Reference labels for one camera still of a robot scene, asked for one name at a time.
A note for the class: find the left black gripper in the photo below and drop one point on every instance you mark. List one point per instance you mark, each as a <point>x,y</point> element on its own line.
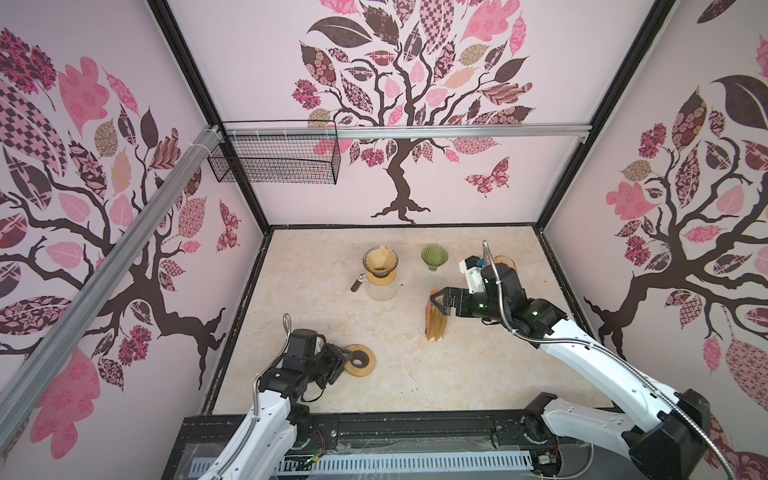
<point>335,358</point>

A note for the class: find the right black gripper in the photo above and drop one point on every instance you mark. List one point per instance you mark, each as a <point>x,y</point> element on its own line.
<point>461,295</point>

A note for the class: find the green glass dripper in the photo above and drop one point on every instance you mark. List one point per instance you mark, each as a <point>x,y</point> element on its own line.
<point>434,256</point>

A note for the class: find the beige paper coffee filter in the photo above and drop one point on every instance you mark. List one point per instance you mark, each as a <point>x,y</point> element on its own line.
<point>380,261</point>

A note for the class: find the grey glass dripper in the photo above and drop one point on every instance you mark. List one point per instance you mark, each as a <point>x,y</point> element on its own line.
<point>380,259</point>

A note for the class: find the wooden dripper ring holder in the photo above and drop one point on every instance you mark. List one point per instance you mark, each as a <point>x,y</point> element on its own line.
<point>381,277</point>

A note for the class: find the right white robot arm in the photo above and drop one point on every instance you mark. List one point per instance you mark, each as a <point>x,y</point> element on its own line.
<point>662,431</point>

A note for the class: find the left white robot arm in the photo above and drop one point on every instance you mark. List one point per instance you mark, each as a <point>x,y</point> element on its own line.
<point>277,418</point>

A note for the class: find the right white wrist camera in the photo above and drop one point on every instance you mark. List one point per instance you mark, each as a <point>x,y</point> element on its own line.
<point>471,268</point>

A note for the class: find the clear glass carafe brown handle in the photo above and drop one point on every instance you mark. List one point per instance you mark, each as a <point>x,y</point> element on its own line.
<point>379,289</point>

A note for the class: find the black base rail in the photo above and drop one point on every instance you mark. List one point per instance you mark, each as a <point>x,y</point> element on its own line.
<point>445,431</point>

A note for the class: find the white slotted cable duct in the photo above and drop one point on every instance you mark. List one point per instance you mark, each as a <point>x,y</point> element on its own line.
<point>368,465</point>

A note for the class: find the back aluminium rail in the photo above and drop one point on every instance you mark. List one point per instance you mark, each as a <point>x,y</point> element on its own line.
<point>408,132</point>

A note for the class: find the aluminium rail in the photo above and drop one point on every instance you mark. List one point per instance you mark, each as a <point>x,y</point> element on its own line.
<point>408,132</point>
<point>34,376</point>

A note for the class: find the black wire basket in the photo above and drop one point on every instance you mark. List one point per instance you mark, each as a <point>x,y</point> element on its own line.
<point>278,151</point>

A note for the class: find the left aluminium rail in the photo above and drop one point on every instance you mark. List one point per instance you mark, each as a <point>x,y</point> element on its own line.
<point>34,376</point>

